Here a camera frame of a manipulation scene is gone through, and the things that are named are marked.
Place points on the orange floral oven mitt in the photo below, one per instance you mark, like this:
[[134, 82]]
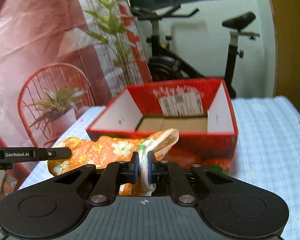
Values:
[[107, 150]]

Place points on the yellow wooden door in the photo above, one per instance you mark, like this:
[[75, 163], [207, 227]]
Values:
[[286, 18]]

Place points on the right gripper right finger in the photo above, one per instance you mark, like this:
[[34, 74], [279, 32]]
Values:
[[157, 171]]

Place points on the red strawberry cardboard box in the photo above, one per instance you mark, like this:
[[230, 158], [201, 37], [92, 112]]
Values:
[[200, 109]]

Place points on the blue checkered tablecloth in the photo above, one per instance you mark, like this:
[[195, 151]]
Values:
[[268, 151]]

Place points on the printed backdrop cloth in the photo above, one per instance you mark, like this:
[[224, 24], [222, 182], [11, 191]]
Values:
[[57, 59]]

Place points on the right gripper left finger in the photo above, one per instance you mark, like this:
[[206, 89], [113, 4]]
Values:
[[129, 170]]

